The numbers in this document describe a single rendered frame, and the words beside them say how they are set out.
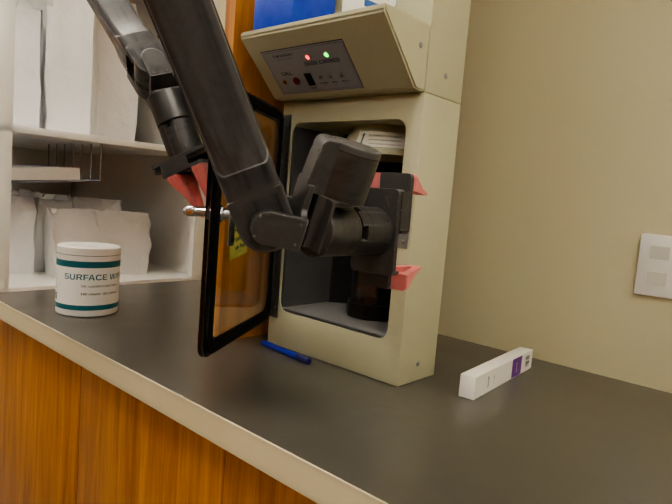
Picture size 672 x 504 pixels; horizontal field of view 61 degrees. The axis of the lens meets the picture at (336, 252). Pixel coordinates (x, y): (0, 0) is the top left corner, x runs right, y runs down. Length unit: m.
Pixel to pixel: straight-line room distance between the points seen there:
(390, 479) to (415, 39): 0.61
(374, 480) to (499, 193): 0.81
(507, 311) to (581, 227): 0.24
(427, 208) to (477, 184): 0.42
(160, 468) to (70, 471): 0.35
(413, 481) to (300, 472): 0.13
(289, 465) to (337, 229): 0.28
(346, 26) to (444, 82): 0.18
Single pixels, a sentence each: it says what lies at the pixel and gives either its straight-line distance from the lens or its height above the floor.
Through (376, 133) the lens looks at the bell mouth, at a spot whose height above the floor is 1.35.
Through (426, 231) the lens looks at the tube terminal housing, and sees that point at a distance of 0.94.
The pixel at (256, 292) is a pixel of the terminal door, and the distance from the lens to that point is 1.03.
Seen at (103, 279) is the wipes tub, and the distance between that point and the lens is 1.32.
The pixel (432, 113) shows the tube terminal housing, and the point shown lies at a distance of 0.94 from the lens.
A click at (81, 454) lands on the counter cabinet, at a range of 1.25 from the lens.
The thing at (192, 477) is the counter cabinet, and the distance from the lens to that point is 0.93.
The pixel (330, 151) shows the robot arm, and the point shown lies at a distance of 0.58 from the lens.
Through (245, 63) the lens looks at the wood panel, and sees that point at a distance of 1.14.
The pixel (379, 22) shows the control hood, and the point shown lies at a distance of 0.87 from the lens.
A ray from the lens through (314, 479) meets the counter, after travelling 0.68.
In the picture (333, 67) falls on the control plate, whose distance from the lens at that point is 0.96.
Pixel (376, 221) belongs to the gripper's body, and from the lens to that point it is 0.64.
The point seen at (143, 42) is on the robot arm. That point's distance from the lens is 1.01.
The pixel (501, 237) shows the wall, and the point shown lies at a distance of 1.31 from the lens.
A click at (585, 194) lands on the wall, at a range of 1.24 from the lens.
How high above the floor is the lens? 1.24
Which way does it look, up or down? 6 degrees down
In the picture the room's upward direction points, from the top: 5 degrees clockwise
